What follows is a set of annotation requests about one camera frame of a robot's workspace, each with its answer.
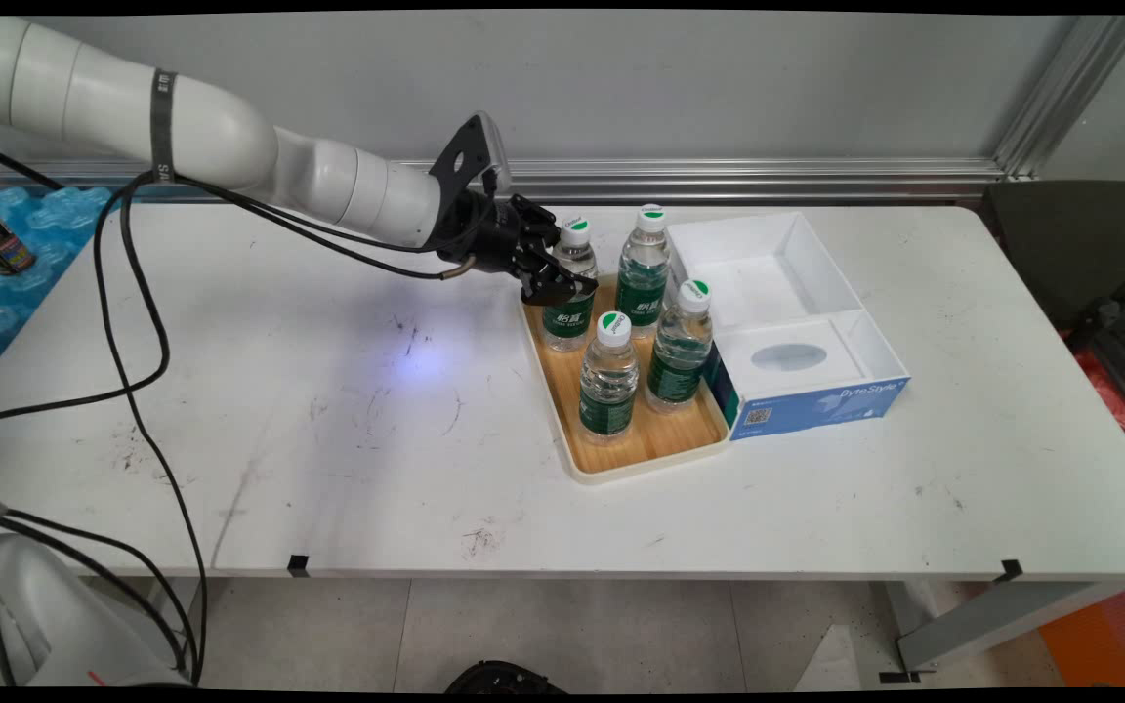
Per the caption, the diagonal aluminium post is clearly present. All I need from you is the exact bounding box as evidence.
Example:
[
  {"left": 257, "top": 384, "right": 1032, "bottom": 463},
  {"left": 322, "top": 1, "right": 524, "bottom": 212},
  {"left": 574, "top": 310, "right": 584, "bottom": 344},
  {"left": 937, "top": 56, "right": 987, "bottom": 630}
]
[{"left": 992, "top": 15, "right": 1125, "bottom": 182}]

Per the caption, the black round floor object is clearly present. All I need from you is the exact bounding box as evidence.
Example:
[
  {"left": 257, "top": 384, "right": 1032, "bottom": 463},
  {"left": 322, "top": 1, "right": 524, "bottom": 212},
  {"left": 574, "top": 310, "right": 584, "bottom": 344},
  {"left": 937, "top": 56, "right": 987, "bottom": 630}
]
[{"left": 445, "top": 660, "right": 568, "bottom": 694}]

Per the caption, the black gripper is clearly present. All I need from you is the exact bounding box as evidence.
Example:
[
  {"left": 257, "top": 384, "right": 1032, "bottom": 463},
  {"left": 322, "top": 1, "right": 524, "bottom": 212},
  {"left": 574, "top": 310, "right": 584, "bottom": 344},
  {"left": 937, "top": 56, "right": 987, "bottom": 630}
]
[{"left": 436, "top": 191, "right": 599, "bottom": 310}]

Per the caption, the orange box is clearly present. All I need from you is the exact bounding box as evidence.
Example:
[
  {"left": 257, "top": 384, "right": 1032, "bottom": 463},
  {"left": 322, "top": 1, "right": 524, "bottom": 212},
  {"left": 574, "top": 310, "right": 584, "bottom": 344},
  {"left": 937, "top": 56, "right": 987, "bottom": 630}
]
[{"left": 1041, "top": 583, "right": 1125, "bottom": 687}]

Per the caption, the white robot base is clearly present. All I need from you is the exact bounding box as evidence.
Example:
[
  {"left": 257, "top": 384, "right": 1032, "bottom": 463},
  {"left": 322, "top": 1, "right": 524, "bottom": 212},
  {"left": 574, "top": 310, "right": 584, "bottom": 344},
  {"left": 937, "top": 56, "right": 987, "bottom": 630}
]
[{"left": 0, "top": 532, "right": 192, "bottom": 689}]

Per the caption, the black arm strap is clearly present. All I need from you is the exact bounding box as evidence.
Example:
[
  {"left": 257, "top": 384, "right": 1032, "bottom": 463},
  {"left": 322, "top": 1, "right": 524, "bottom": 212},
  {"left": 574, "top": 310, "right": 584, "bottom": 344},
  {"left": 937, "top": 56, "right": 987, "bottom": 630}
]
[{"left": 149, "top": 68, "right": 179, "bottom": 186}]

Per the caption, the red bag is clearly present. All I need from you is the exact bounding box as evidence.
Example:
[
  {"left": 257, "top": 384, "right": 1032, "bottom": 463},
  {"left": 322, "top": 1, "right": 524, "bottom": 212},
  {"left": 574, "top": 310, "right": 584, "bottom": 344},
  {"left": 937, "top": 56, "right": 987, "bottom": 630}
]
[{"left": 1061, "top": 332, "right": 1125, "bottom": 460}]

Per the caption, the blue white ByteStyle box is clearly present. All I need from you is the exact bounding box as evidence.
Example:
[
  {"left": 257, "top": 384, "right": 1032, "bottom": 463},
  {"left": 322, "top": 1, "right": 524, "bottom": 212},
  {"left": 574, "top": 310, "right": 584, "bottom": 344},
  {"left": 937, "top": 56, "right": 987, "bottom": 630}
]
[{"left": 665, "top": 212, "right": 912, "bottom": 442}]

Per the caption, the green label water bottle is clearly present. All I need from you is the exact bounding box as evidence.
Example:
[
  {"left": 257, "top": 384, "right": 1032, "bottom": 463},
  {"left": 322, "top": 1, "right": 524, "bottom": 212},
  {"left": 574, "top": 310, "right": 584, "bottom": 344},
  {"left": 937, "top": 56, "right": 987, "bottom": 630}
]
[
  {"left": 577, "top": 310, "right": 640, "bottom": 448},
  {"left": 614, "top": 203, "right": 671, "bottom": 340},
  {"left": 541, "top": 217, "right": 600, "bottom": 352},
  {"left": 645, "top": 279, "right": 715, "bottom": 415}
]

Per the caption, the thin black cable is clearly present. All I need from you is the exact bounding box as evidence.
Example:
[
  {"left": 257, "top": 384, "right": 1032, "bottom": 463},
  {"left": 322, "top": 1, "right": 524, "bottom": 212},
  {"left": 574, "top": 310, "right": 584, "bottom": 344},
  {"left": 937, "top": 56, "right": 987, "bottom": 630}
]
[{"left": 0, "top": 137, "right": 63, "bottom": 189}]

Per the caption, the wooden tray with cream rim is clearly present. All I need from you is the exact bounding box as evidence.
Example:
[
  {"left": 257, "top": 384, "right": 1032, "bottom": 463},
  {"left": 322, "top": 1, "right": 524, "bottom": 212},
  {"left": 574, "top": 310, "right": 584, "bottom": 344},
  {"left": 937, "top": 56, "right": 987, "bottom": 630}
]
[{"left": 519, "top": 276, "right": 731, "bottom": 486}]

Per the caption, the long black cable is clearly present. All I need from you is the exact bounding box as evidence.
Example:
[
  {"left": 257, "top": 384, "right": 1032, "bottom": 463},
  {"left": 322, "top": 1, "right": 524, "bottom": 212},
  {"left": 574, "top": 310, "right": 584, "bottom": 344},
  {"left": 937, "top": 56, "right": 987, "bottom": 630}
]
[
  {"left": 0, "top": 176, "right": 446, "bottom": 429},
  {"left": 94, "top": 174, "right": 476, "bottom": 680}
]

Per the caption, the blue plastic bottle pack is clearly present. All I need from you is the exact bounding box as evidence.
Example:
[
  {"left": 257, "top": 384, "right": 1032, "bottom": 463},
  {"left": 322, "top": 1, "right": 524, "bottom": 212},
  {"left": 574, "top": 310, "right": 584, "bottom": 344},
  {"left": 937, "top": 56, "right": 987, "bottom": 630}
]
[{"left": 0, "top": 186, "right": 124, "bottom": 392}]

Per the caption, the white insert with grey oval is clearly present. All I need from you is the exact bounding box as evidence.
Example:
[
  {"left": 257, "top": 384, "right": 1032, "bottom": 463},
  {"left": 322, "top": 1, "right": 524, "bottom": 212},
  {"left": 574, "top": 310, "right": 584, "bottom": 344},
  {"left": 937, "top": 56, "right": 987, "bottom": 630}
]
[{"left": 719, "top": 317, "right": 866, "bottom": 401}]

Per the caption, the horizontal aluminium rail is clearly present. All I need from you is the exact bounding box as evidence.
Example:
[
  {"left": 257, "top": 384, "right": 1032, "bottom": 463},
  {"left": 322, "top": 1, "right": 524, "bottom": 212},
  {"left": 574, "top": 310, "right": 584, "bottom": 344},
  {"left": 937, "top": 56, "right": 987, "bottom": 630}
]
[{"left": 0, "top": 156, "right": 1008, "bottom": 206}]

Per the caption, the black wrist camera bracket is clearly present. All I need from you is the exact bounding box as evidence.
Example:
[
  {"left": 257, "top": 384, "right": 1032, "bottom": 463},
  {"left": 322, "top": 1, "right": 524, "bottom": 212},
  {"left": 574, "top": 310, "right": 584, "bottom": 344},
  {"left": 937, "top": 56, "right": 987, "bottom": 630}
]
[{"left": 429, "top": 112, "right": 513, "bottom": 196}]

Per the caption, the white table leg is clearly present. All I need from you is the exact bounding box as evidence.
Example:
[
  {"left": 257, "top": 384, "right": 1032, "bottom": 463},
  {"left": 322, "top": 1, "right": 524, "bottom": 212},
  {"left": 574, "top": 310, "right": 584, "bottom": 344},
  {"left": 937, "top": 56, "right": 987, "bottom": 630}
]
[{"left": 880, "top": 576, "right": 1125, "bottom": 684}]

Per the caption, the black base cable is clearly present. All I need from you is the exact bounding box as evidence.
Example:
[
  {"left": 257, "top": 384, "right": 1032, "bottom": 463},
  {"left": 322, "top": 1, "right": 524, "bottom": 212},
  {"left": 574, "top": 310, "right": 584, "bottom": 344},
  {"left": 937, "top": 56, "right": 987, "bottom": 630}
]
[{"left": 0, "top": 494, "right": 198, "bottom": 677}]

